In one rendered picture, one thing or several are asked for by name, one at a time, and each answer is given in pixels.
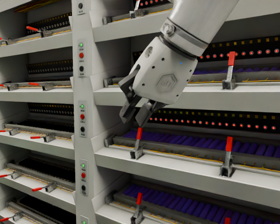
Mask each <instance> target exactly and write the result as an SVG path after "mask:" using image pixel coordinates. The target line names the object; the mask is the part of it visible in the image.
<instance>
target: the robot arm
mask: <svg viewBox="0 0 280 224"><path fill-rule="evenodd" d="M168 1H170V2H171V3H173V4H174V5H173V8H172V10H171V12H170V13H169V15H168V17H167V19H166V21H165V22H164V24H163V26H162V27H161V29H160V31H161V32H162V33H163V34H164V35H160V36H159V37H157V36H156V37H155V38H154V40H153V41H152V42H151V43H150V44H149V45H148V46H147V48H146V49H145V50H144V51H143V53H142V54H141V56H140V57H139V59H138V60H137V61H136V63H135V65H134V66H133V68H132V69H131V71H130V73H129V75H128V76H127V77H125V78H124V79H123V80H121V81H120V82H119V83H118V85H119V87H120V89H121V90H122V91H123V93H124V94H125V96H126V99H127V100H126V102H125V104H124V105H123V107H122V109H121V111H120V114H119V115H120V117H121V119H122V121H123V123H124V124H127V123H128V122H129V120H130V119H131V117H132V116H133V114H134V112H135V111H136V108H135V106H136V105H137V104H138V102H139V101H140V100H141V98H142V97H143V98H146V99H149V100H148V102H147V104H146V103H144V104H143V106H142V107H141V109H140V110H139V112H138V113H137V115H136V117H135V119H136V121H137V123H138V124H139V126H140V127H142V128H143V127H144V125H145V124H146V123H147V121H148V119H149V118H150V116H151V115H152V113H156V112H157V111H158V109H160V108H162V107H164V106H166V105H170V104H174V103H175V102H176V101H177V99H178V98H179V96H180V95H181V93H182V92H183V90H184V88H185V87H186V85H187V83H188V82H189V80H190V78H191V76H192V74H193V72H194V70H195V68H196V65H197V62H198V60H197V59H196V56H201V55H202V54H203V52H204V51H205V49H206V48H207V47H208V45H209V44H210V42H211V41H212V39H213V38H214V36H215V35H216V33H217V32H218V31H219V29H220V28H221V26H222V25H223V23H224V22H225V20H226V19H227V17H228V16H229V15H230V13H231V12H232V10H233V9H234V7H235V6H236V4H237V3H238V2H239V0H168ZM130 85H133V87H132V88H131V90H130V88H129V86H130ZM135 94H136V95H135ZM134 95H135V96H134Z"/></svg>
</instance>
